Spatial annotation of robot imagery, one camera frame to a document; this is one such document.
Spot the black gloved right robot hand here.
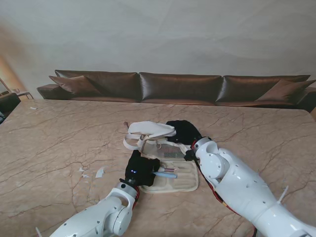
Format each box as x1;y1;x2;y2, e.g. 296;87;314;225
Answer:
165;120;202;145

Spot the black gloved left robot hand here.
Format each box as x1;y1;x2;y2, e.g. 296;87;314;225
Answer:
124;150;161;187

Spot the blue handled makeup brush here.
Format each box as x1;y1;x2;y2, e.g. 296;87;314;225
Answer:
153;171;178;179

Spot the cream white cosmetics bag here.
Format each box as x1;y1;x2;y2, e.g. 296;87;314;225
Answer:
122;120;199;195

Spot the brown leather sofa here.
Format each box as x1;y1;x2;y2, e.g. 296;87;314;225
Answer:
37;70;316;113

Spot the brown sofa cushion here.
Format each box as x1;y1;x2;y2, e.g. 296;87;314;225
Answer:
48;75;102;97
255;79;316;102

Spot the small wooden side table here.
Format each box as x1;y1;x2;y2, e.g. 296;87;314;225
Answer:
14;90;34;100

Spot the dark armchair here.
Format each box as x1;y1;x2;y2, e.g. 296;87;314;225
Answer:
0;93;22;113

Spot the red black right arm cable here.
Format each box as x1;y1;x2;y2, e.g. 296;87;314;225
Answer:
206;177;257;237

